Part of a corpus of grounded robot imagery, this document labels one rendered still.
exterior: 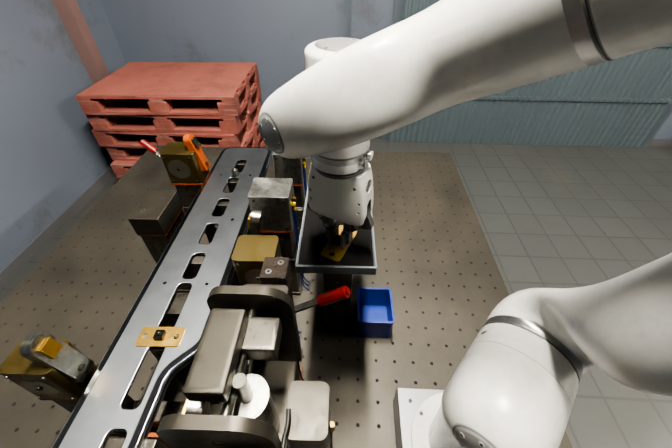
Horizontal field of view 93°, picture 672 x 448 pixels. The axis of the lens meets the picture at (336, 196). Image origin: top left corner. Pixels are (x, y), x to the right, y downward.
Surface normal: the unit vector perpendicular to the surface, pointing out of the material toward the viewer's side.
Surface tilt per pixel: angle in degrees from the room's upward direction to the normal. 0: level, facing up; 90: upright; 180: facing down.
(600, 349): 97
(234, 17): 90
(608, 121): 90
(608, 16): 106
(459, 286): 0
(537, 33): 101
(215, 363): 0
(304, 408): 0
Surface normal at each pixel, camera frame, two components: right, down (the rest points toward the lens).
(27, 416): 0.00, -0.77
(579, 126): -0.05, 0.64
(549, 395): 0.29, -0.51
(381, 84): -0.01, 0.28
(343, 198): -0.39, 0.60
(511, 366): -0.22, -0.84
